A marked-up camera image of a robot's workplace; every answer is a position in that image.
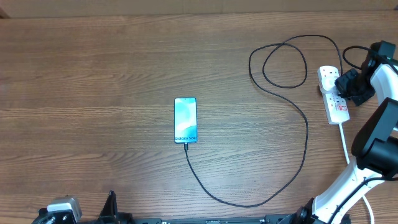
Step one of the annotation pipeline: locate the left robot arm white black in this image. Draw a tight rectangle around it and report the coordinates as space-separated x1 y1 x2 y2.
32 190 135 224

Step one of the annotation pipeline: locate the white power strip cord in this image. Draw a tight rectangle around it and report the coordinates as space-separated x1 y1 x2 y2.
338 122 375 224

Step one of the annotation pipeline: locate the Galaxy smartphone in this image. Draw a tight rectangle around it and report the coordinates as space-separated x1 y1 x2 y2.
174 97 198 144

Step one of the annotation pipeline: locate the white charger adapter plug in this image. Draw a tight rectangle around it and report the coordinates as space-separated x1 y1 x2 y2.
320 77 337 94

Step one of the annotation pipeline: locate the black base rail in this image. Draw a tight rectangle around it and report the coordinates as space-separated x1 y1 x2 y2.
74 213 312 224

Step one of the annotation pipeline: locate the black charging cable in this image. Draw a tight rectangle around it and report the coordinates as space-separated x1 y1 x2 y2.
183 34 345 208

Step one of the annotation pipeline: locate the white power strip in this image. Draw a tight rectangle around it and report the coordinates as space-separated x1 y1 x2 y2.
317 65 351 126

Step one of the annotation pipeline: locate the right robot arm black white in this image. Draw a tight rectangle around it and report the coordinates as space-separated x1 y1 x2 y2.
280 40 397 223

